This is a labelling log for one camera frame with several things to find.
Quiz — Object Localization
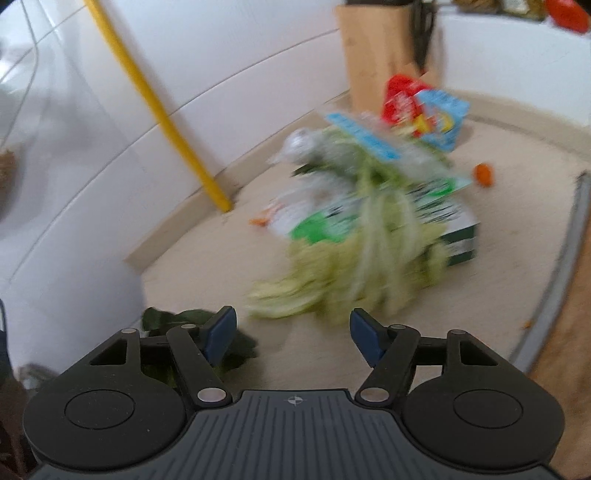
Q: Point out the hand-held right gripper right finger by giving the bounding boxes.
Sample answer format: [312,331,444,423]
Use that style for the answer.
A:
[349,308,502,409]

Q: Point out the clear plastic wrap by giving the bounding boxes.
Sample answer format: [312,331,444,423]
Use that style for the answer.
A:
[270,128,326,168]

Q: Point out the red blue drink carton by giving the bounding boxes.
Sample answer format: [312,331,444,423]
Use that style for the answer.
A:
[382,75,471,153]

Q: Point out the wooden knife block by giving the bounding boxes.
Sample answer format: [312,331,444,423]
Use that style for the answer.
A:
[336,0,440,110]

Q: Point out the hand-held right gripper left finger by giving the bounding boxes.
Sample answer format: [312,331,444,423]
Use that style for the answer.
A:
[88,305,238,409]

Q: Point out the blue white packet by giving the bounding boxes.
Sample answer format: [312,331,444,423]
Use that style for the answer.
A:
[327,112,402,161]

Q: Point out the red tomato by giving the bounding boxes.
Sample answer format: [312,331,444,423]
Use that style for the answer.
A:
[544,0,591,34]

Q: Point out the yellow pipe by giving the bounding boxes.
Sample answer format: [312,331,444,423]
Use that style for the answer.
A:
[84,0,232,214]

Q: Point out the metal sink rim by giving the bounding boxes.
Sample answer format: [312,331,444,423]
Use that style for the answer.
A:
[510,172,591,372]

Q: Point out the white foam fruit net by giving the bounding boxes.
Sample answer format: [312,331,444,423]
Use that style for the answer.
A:
[268,174,354,234]

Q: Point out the white green milk carton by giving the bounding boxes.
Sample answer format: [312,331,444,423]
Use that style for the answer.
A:
[288,182,481,268]

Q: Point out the napa cabbage leaves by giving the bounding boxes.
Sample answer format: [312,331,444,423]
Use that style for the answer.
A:
[247,134,462,326]

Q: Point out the dark green leaves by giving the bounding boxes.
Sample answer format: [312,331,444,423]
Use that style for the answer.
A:
[140,308,258,386]

